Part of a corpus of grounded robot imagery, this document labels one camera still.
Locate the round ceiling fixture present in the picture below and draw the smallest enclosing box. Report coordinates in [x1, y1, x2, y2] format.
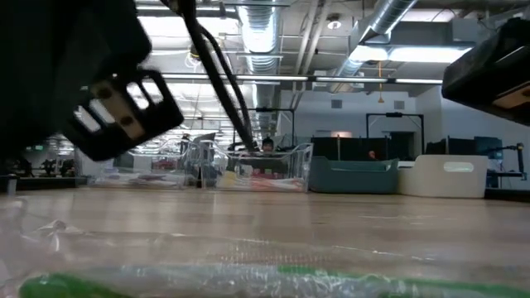
[325, 13, 343, 31]

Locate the long ceiling light rail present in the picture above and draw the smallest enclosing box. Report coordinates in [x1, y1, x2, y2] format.
[159, 72, 444, 86]

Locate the teal plastic bin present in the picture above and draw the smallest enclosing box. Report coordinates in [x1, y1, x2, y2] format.
[308, 156, 401, 195]

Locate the black bench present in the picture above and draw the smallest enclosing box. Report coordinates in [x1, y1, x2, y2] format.
[0, 176, 88, 192]

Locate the black background stand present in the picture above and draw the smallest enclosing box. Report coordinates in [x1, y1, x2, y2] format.
[482, 142, 528, 181]

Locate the black monitor row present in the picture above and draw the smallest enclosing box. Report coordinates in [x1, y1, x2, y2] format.
[310, 135, 411, 161]
[425, 136, 504, 161]

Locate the orange white toothbrush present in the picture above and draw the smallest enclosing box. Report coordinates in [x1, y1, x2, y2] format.
[252, 168, 287, 180]
[217, 175, 306, 193]

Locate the white plastic bin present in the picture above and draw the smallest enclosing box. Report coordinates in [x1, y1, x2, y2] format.
[397, 153, 489, 199]

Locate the black background equipment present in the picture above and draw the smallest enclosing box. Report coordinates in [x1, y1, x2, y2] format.
[16, 157, 78, 178]

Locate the black camera cable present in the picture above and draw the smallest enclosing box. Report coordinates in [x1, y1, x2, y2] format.
[159, 0, 258, 152]

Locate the silver round air duct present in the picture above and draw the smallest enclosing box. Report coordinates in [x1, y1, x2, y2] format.
[330, 0, 418, 79]
[236, 0, 287, 140]

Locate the green white toothbrush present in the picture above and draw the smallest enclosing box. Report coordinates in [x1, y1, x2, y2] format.
[443, 161, 475, 173]
[0, 197, 530, 298]

